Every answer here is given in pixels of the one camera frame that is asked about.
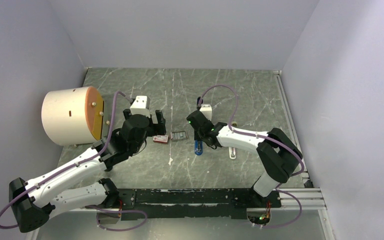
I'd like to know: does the blue stapler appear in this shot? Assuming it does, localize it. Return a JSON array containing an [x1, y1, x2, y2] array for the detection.
[[194, 140, 203, 156]]

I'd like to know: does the red white staple box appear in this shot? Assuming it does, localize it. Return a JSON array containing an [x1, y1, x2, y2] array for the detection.
[[152, 135, 170, 144]]

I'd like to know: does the beige stapler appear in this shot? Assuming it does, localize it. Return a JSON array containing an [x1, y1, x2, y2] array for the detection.
[[228, 123, 239, 161]]

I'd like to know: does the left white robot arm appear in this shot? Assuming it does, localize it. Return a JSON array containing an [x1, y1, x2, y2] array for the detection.
[[9, 109, 167, 233]]

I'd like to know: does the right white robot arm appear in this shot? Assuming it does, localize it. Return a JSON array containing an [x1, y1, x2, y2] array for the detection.
[[186, 110, 304, 207]]

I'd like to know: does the cream cylindrical drum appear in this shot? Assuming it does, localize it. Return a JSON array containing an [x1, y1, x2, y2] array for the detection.
[[41, 86, 109, 146]]

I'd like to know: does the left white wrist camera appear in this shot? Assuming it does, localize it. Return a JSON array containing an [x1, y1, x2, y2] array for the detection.
[[129, 95, 151, 118]]

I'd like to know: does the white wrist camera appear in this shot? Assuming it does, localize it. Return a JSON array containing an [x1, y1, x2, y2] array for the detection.
[[129, 95, 151, 118], [199, 104, 213, 121]]

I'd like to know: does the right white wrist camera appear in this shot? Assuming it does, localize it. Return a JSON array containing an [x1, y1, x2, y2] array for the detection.
[[199, 104, 213, 121]]

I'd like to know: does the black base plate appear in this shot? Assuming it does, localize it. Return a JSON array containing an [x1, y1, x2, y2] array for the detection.
[[85, 187, 282, 221]]

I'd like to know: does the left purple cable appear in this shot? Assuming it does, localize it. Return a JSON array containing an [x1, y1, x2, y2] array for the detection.
[[0, 91, 133, 229]]

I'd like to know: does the purple cable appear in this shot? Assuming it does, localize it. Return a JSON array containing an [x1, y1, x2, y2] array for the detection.
[[196, 84, 307, 229], [0, 91, 133, 229]]

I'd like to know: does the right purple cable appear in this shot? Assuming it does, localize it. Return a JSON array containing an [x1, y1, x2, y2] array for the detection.
[[196, 84, 307, 229]]

